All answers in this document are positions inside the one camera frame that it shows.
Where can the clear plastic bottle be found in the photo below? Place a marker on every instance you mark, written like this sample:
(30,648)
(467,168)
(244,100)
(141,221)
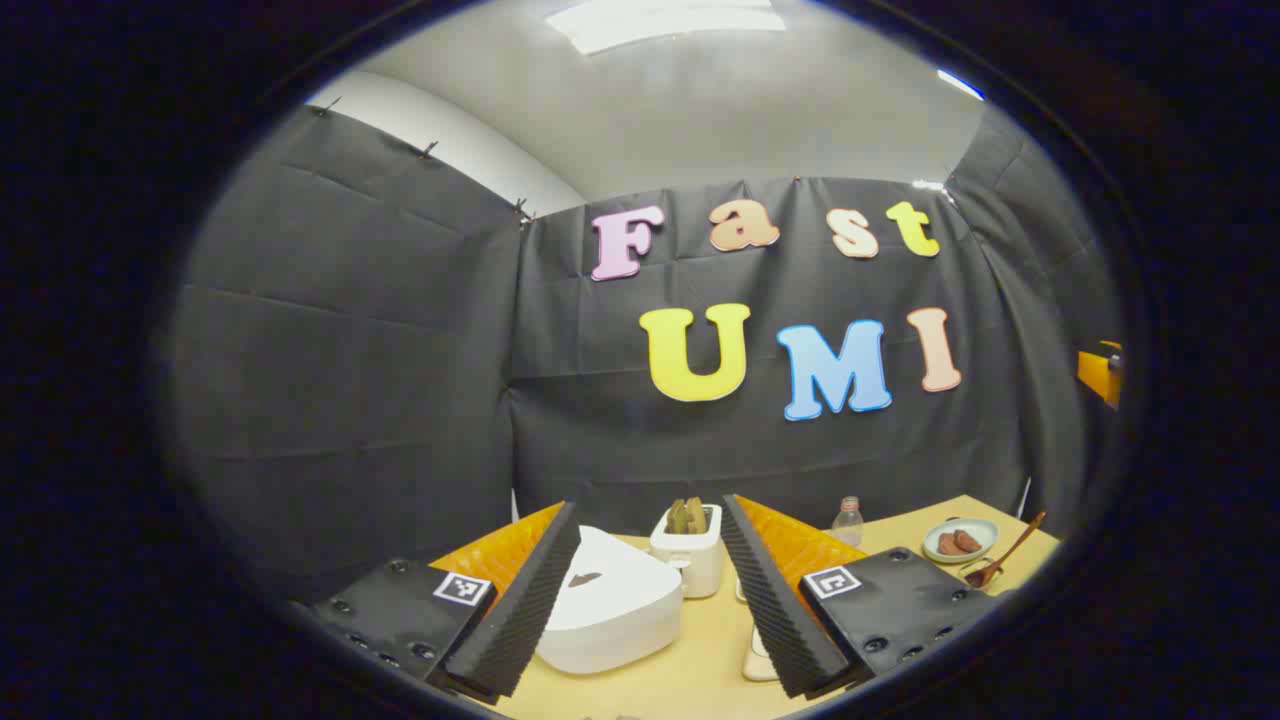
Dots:
(848,525)

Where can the white divided bean dish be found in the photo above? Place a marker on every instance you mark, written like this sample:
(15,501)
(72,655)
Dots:
(757,655)

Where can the brown bread slice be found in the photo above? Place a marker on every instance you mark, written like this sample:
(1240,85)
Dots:
(697,515)
(677,517)

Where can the white toaster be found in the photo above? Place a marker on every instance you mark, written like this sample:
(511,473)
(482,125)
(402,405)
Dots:
(695,565)

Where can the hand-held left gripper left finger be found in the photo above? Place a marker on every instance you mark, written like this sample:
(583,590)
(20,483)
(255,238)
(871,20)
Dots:
(520,610)

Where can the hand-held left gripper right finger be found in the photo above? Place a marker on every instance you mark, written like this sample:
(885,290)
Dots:
(775,610)

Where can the white rice cooker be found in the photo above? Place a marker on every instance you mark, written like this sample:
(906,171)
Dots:
(620,610)

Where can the ceiling light panel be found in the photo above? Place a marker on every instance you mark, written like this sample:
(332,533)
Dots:
(665,22)

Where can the pale green plate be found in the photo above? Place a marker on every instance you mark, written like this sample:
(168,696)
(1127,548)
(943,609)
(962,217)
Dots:
(975,527)

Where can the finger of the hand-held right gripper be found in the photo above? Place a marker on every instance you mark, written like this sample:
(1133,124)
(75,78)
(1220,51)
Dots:
(1095,375)

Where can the brown wooden spoon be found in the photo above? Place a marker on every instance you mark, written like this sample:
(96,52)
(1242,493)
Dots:
(1010,550)

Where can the reddish brown meat slice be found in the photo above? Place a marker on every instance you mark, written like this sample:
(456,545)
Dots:
(968,541)
(947,544)

